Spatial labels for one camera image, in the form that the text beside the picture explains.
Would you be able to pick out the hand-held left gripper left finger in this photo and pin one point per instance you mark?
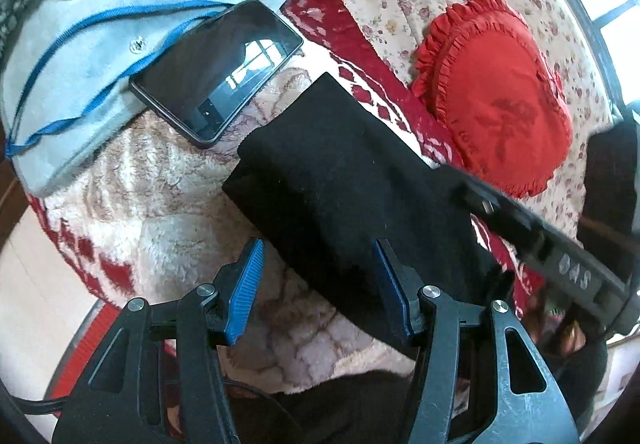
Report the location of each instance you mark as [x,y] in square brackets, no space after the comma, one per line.
[244,284]

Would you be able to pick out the red heart-shaped ruffled pillow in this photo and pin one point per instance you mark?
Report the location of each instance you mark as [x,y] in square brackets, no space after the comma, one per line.
[500,104]

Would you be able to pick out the black pants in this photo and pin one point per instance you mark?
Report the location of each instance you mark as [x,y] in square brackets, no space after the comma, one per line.
[350,184]

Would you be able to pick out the window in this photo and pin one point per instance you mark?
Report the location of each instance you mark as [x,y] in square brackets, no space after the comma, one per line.
[615,19]

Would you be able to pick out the red and cream plush blanket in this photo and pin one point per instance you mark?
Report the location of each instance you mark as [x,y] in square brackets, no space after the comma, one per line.
[150,234]

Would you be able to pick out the person's right hand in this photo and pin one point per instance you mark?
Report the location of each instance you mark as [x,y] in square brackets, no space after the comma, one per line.
[555,324]

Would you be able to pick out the dark cloth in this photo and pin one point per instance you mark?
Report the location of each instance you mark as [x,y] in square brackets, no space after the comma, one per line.
[320,409]
[612,184]

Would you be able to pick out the black smartphone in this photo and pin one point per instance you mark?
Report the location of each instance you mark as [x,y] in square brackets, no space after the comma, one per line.
[215,74]

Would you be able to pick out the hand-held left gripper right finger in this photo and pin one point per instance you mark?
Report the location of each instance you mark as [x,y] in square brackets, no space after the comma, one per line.
[395,289]

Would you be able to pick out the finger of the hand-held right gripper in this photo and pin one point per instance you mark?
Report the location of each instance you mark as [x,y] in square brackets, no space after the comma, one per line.
[472,196]

